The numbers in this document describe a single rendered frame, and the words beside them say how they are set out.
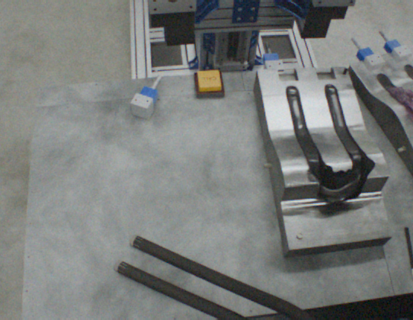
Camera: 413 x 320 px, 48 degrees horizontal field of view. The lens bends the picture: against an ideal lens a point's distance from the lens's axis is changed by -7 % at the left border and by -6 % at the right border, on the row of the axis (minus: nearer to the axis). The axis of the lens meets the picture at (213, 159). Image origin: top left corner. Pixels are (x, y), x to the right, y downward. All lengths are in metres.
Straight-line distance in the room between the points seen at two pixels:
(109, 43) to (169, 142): 1.42
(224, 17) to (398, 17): 1.59
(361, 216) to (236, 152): 0.36
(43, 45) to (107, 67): 0.42
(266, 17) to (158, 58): 0.72
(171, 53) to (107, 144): 1.04
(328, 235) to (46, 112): 0.83
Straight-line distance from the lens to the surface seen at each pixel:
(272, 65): 1.39
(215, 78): 1.36
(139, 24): 2.39
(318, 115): 1.28
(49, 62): 2.62
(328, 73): 1.40
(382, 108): 1.38
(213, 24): 1.68
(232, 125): 1.32
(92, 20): 2.79
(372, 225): 1.19
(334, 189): 1.19
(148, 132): 1.31
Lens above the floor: 1.90
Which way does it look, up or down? 60 degrees down
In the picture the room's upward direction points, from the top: 5 degrees clockwise
